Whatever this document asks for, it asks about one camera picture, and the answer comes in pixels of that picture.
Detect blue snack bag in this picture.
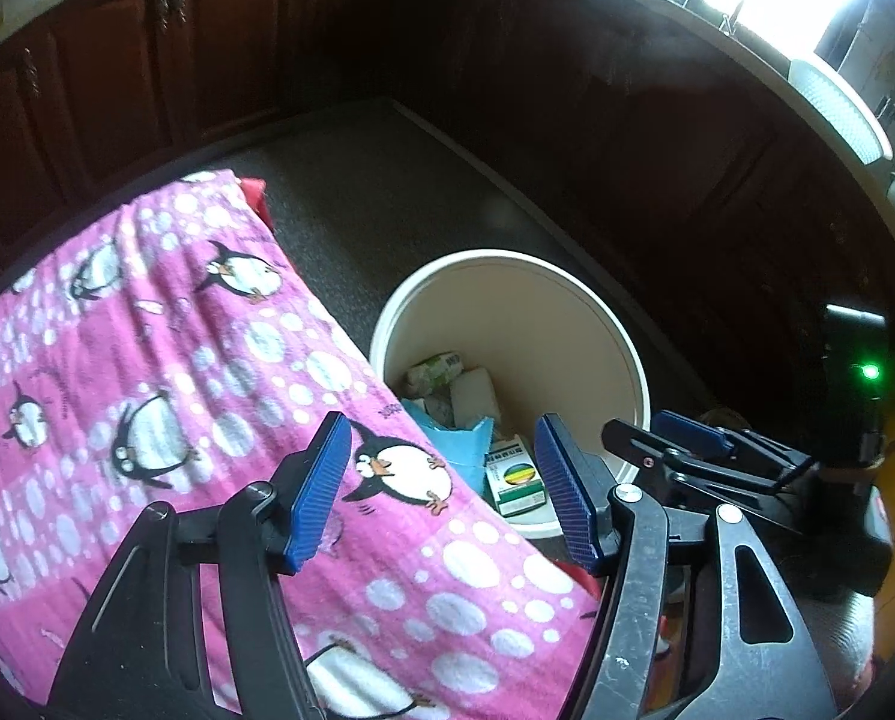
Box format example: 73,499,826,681
400,400,495,496

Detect white green plastic bag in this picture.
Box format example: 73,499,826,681
402,351,463,398

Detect white round trash bin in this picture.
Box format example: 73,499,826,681
367,247,654,542

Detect pink penguin tablecloth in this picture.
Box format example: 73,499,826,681
0,171,597,718

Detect small green yellow box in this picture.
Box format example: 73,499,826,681
484,436,546,517

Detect white foam block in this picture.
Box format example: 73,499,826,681
449,367,501,429

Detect dark wooden base cabinets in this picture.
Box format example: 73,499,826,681
0,0,895,398

